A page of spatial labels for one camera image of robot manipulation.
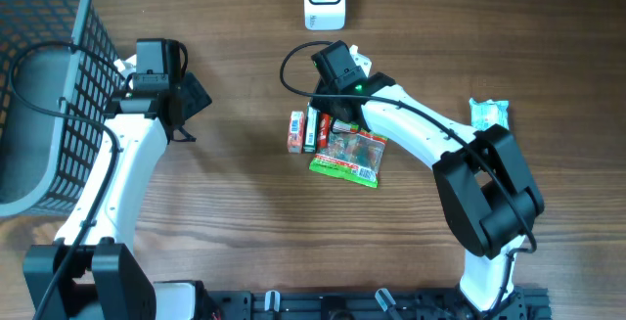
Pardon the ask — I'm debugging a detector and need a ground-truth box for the red chocolate bar wrapper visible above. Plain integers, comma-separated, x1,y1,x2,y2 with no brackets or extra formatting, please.
317,114,332,151

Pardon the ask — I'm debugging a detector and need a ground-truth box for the green white gum pack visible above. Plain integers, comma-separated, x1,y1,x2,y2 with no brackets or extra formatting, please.
303,105,319,153

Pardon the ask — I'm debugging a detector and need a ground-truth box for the green snack bag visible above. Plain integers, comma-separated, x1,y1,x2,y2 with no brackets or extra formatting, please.
309,117,387,188

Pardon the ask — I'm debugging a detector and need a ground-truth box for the light teal tissue packet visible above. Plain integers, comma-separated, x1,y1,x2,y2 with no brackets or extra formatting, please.
469,98,510,130

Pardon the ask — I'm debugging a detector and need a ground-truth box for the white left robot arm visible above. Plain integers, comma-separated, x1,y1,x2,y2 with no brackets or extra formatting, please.
23,39,219,319

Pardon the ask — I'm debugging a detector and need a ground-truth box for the grey plastic mesh basket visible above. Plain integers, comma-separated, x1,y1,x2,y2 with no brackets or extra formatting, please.
1,0,124,217

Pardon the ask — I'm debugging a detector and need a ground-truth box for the black left camera cable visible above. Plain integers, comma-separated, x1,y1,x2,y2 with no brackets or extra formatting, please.
8,40,190,320

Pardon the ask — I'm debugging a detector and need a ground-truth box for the black camera cable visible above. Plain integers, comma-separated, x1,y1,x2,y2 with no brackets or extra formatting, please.
279,40,538,311
8,40,190,320

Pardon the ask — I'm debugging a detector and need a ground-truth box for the black right camera cable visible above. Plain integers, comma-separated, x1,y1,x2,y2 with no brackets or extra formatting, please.
279,40,538,311

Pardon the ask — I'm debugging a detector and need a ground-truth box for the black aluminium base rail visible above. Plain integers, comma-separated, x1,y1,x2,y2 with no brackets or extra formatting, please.
208,287,553,320

